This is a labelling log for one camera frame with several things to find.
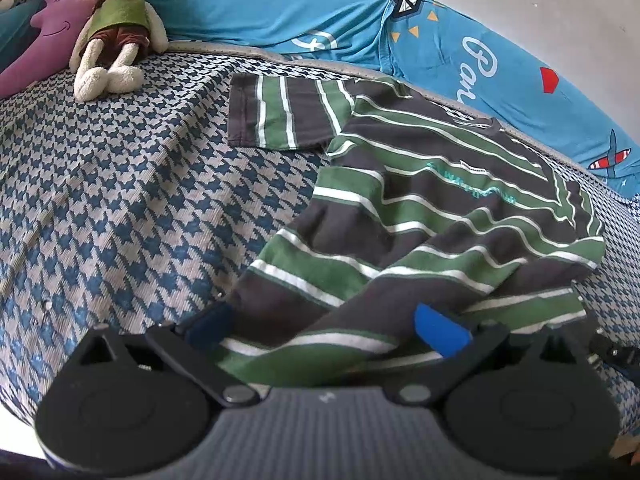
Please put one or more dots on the white rabbit plush toy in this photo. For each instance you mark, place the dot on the white rabbit plush toy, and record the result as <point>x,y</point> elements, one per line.
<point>120,15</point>

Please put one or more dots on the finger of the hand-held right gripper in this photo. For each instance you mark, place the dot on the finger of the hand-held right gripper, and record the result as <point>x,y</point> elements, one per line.
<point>612,352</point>

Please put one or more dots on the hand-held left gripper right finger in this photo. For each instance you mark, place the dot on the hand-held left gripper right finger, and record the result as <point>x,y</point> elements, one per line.
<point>440,332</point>

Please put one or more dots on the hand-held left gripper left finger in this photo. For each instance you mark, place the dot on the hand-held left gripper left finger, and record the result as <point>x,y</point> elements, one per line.
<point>212,327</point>

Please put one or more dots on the purple moon plush pillow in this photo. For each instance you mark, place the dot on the purple moon plush pillow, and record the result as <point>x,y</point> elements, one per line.
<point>55,15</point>

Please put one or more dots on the blue white houndstooth bed mat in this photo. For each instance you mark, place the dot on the blue white houndstooth bed mat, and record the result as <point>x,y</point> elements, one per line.
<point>125,185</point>

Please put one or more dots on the green grey striped t-shirt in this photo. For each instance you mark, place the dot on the green grey striped t-shirt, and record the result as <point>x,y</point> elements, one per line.
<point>425,210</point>

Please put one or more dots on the blue patterned pillow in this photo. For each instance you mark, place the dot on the blue patterned pillow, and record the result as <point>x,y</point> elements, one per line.
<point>350,10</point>

